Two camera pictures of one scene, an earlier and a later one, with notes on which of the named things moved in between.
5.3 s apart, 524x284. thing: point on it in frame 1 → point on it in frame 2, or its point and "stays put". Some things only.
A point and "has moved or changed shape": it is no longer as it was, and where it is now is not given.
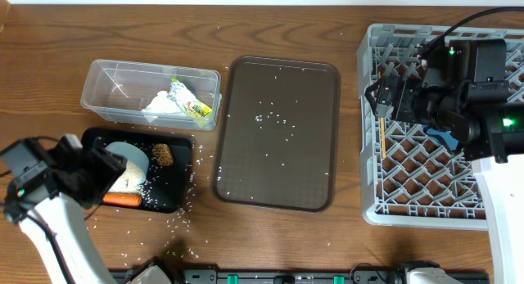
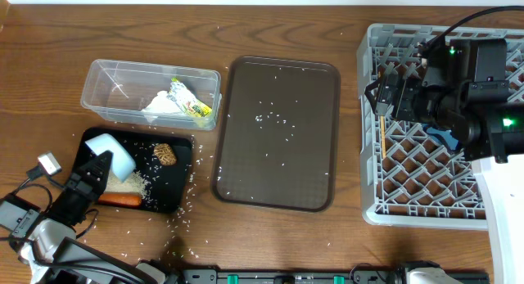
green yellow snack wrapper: x=191 y=105 stays put
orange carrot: x=123 y=199 stays put
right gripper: x=408 y=91 stays put
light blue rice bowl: x=133 y=154 has moved or changed shape
